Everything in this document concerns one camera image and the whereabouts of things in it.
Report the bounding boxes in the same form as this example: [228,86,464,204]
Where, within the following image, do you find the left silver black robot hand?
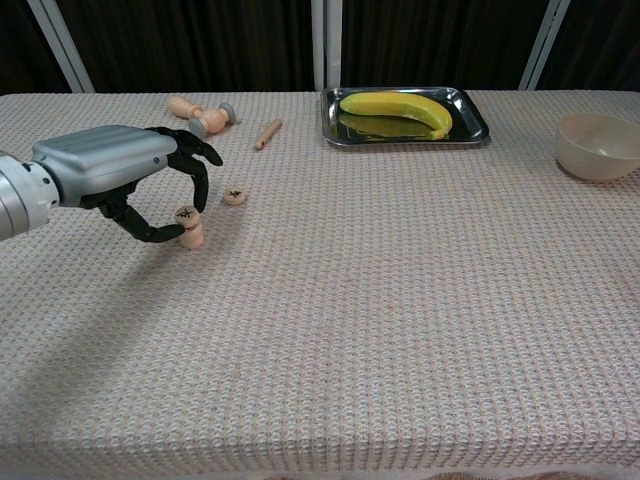
[30,123,225,245]

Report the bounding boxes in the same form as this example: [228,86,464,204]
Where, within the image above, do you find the wooden toy hammer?
[167,94,239,141]

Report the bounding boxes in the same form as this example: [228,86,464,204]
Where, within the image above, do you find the black curtain panel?
[54,0,316,94]
[341,0,549,92]
[542,0,640,92]
[0,0,69,95]

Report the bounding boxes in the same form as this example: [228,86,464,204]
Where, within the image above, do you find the short wooden stick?
[253,118,284,152]

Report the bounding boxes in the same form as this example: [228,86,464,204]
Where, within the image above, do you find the yellow banana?
[338,90,454,141]

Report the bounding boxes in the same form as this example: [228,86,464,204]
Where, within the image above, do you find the beige woven tablecloth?
[0,89,640,480]

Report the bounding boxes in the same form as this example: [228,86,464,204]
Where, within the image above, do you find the rectangular metal tray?
[319,86,491,148]

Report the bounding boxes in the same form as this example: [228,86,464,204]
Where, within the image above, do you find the beige plastic bowl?
[553,113,640,182]

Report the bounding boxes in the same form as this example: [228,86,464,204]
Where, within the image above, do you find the white partition frame post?
[310,0,344,94]
[25,0,96,94]
[518,0,571,92]

